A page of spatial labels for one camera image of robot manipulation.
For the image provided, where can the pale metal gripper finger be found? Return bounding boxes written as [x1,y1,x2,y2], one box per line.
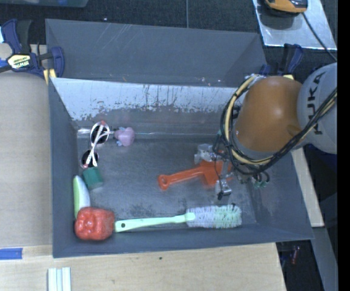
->
[194,143,217,165]
[215,178,233,201]

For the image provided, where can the orange plastic scoop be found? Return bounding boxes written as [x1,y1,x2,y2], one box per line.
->
[157,158,234,192]

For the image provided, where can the pale green bottle brush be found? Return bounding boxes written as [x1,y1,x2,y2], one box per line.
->
[114,204,243,233]

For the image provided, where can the pink toy animal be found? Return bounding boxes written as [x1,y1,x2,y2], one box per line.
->
[113,126,136,147]

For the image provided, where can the grey metal bin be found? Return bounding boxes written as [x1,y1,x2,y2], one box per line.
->
[45,18,315,259]

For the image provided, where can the dark green block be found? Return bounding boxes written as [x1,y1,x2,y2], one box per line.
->
[82,166,105,191]

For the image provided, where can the white and green plastic bottle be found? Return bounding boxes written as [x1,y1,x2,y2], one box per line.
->
[72,175,91,219]

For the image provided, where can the red toy pepper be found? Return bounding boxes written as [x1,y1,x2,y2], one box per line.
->
[73,206,116,242]

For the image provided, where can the white frame sunglasses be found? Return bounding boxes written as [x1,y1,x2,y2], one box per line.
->
[80,120,116,170]

